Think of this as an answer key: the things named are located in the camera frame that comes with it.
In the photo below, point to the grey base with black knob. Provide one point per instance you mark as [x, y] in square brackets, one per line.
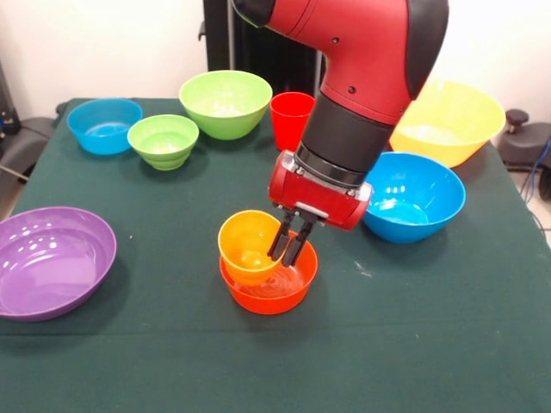
[525, 142]

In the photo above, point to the purple plastic bowl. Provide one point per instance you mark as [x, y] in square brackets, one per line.
[51, 266]

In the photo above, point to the small blue plastic bowl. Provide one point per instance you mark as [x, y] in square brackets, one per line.
[103, 129]

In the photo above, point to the red plastic cup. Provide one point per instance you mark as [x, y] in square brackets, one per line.
[286, 125]

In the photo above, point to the black equipment rack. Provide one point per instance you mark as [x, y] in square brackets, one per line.
[6, 107]

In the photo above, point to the orange plastic bowl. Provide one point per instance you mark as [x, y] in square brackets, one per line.
[275, 297]

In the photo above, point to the large green plastic bowl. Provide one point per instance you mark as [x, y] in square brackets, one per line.
[224, 103]

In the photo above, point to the dark green tablecloth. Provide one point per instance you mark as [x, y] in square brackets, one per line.
[275, 357]

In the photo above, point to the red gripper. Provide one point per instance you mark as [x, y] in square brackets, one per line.
[314, 198]

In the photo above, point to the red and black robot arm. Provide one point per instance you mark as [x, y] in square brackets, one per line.
[366, 64]

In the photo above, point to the small green ribbed bowl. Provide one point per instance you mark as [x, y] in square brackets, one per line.
[161, 144]

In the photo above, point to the large blue plastic bowl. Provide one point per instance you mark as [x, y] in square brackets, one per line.
[422, 202]

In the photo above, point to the orange plastic cup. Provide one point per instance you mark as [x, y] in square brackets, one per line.
[245, 241]

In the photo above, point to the grey machine base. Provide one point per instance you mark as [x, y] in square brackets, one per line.
[26, 142]

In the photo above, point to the yellow plastic bowl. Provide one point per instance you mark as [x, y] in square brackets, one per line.
[456, 125]

